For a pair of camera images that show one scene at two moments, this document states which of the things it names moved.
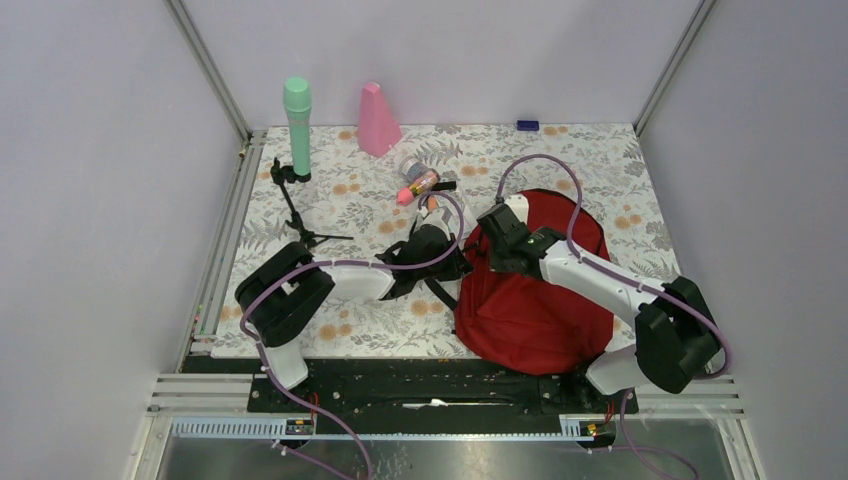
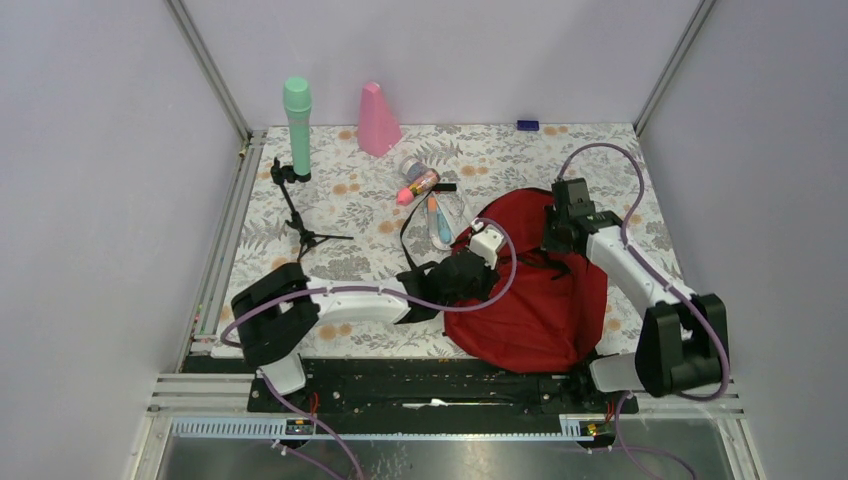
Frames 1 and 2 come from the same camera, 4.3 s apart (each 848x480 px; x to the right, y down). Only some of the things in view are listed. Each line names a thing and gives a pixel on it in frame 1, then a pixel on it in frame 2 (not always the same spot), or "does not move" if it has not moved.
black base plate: (379, 389) does not move
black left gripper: (459, 265) -> (491, 279)
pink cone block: (378, 126) does not move
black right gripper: (496, 264) -> (549, 243)
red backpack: (523, 323) does not move
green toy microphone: (297, 96) does not move
